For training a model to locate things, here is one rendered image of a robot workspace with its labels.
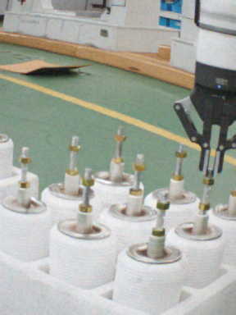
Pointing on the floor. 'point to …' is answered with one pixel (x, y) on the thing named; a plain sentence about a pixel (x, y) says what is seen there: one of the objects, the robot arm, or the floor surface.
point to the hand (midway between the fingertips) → (211, 162)
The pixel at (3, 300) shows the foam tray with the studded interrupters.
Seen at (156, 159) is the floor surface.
